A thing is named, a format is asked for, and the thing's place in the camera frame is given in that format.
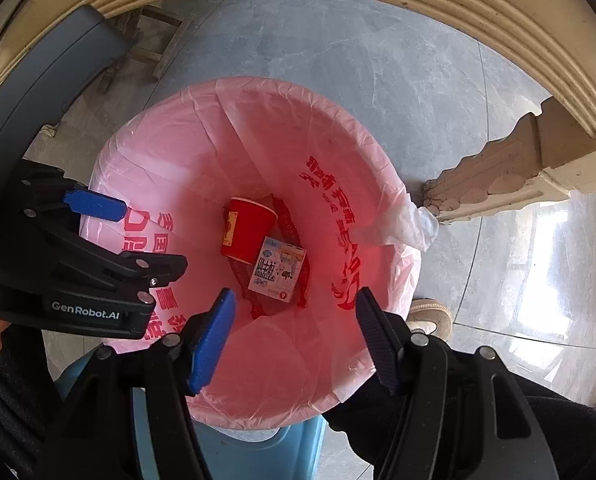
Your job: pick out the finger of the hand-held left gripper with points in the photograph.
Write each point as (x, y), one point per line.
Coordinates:
(95, 205)
(163, 266)

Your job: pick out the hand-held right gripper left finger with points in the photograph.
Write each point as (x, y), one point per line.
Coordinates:
(212, 345)

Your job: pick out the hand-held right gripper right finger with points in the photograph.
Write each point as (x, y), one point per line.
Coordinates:
(377, 345)

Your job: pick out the blue plastic bin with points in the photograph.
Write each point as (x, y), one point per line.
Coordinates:
(298, 452)

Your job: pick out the pink plastic bin liner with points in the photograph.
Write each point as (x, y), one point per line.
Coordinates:
(328, 185)

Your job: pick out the person's beige right shoe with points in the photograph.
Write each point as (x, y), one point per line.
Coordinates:
(430, 312)

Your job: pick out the red paper cup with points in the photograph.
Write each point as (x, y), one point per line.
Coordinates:
(245, 230)

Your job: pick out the white milk carton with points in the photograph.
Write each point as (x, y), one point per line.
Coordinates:
(276, 270)

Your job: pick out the person's left leg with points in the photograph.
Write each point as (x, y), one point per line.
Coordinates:
(8, 410)

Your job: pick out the person's leg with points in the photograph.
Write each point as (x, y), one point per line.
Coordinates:
(572, 435)
(8, 410)

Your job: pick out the person's right leg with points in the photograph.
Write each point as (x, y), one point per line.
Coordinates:
(572, 435)

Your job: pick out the cream carved coffee table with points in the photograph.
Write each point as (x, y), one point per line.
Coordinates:
(527, 35)

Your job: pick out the wooden stool frame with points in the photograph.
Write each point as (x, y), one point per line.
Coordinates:
(170, 45)

